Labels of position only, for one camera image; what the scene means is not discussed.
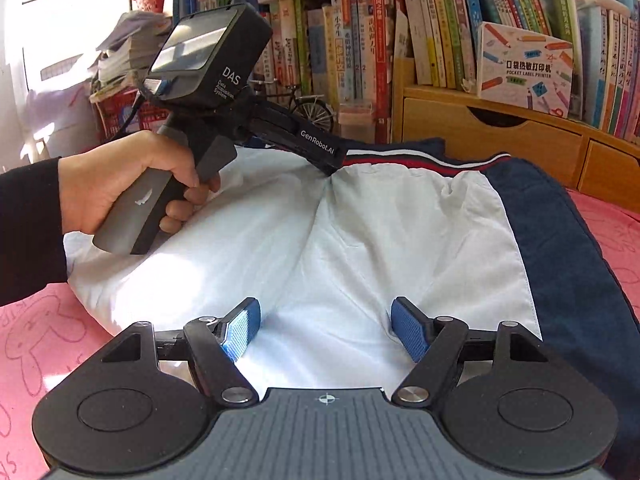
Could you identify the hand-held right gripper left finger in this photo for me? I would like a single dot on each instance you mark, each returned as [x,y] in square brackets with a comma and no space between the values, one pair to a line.
[242,330]

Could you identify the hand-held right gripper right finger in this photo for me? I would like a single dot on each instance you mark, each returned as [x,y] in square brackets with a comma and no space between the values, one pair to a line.
[410,327]

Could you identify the navy and white jacket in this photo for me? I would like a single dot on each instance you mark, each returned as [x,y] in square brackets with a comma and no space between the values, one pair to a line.
[375,240]

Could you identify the person's left forearm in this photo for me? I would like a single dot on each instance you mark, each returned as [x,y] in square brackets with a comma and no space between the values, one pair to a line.
[30,230]

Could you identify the person's left hand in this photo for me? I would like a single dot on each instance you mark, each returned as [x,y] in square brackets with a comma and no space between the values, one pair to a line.
[110,180]

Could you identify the row of thin blue books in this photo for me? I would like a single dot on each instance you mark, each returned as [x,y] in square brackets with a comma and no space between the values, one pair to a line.
[187,7]

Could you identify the black model bicycle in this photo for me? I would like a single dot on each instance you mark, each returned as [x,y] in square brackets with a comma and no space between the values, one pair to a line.
[315,115]

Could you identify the stack of paper workbooks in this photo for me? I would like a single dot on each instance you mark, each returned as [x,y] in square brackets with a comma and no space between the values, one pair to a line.
[125,55]

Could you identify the red plastic crate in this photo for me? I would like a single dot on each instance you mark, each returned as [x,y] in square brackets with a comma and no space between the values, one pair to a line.
[112,115]

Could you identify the clear jar with pink lid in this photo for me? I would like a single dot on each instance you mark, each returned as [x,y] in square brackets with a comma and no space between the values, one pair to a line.
[356,120]

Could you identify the pink rabbit-print mat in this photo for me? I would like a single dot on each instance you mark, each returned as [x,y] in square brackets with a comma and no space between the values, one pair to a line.
[45,350]

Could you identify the wooden drawer organizer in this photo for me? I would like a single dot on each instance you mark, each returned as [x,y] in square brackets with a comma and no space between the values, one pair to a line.
[435,120]

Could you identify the row of books on organizer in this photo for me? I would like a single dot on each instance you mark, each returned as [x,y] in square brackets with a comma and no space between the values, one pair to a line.
[440,20]

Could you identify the white pencil-print box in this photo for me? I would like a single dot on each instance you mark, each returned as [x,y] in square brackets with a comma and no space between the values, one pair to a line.
[520,70]

